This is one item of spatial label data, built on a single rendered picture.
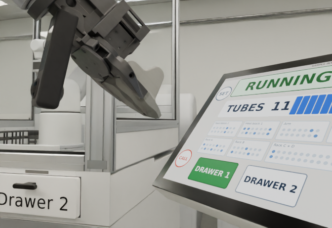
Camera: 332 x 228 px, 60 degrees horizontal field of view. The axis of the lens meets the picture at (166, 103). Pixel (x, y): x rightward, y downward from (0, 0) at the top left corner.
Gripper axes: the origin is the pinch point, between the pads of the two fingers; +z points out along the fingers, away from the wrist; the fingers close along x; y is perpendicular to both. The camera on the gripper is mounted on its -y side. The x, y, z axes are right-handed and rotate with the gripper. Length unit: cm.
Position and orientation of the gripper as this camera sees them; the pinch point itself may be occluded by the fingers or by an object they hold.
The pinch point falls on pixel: (149, 114)
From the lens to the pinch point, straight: 41.2
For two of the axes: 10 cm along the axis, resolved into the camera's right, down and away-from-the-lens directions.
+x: -5.5, 0.5, 8.3
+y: 5.3, -7.4, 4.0
